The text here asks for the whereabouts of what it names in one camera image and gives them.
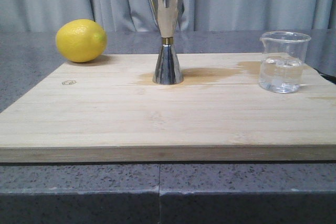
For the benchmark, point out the steel double jigger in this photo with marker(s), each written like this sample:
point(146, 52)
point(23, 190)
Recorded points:
point(166, 14)

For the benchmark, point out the glass beaker with liquid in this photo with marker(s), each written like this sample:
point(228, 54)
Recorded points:
point(282, 66)

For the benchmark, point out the wooden cutting board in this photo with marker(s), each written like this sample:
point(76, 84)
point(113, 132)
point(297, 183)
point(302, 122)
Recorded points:
point(110, 110)

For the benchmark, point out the yellow lemon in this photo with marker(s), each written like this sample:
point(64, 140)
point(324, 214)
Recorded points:
point(81, 40)

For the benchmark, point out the grey curtain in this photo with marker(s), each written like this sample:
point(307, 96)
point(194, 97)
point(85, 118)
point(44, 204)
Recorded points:
point(197, 15)

